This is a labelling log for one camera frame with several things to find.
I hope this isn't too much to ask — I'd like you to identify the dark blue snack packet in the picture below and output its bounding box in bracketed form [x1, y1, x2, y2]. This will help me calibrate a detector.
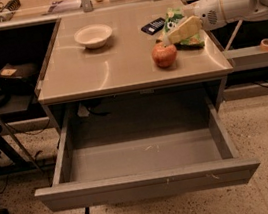
[141, 18, 165, 36]

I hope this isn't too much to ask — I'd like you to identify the white bowl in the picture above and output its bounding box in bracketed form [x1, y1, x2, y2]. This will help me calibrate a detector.
[74, 24, 113, 49]

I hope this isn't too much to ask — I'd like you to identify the red apple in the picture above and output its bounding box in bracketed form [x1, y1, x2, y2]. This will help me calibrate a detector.
[151, 42, 177, 68]

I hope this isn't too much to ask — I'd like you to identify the green chip bag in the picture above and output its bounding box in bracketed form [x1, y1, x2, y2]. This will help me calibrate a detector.
[157, 8, 205, 48]

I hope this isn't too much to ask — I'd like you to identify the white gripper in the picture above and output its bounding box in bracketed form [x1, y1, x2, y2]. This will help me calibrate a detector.
[162, 0, 226, 46]

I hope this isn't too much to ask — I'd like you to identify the open grey top drawer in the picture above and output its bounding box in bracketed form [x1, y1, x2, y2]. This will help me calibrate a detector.
[35, 85, 259, 211]

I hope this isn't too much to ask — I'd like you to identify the black box with label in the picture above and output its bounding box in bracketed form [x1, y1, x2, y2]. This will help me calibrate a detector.
[0, 63, 39, 83]

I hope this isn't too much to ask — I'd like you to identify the grey metal cabinet desk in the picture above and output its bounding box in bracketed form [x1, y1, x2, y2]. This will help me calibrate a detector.
[38, 0, 233, 130]

